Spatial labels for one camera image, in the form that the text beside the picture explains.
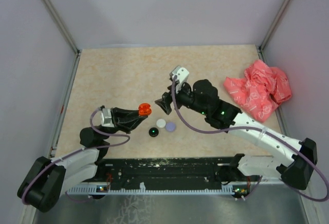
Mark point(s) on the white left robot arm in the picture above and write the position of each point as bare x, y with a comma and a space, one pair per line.
48, 179

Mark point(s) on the white earbud charging case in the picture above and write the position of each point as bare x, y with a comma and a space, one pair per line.
161, 123

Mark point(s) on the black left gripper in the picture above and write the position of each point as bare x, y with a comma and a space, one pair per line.
126, 119

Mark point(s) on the pink crumpled plastic bag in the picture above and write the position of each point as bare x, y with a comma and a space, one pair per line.
261, 91

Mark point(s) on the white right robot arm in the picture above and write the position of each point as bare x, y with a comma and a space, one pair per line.
290, 159

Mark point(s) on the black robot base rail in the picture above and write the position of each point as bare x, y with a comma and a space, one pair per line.
166, 176

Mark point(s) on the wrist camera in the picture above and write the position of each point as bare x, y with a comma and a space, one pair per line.
181, 74
106, 118

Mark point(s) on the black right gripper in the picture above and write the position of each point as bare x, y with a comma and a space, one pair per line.
165, 102

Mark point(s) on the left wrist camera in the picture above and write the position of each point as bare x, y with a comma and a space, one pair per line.
106, 118

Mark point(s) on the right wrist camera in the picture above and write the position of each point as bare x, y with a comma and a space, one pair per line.
181, 74

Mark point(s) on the purple earbud charging case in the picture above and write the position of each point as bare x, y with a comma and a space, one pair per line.
170, 127

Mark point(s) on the orange earbud charging case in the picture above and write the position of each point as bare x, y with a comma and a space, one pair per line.
144, 109

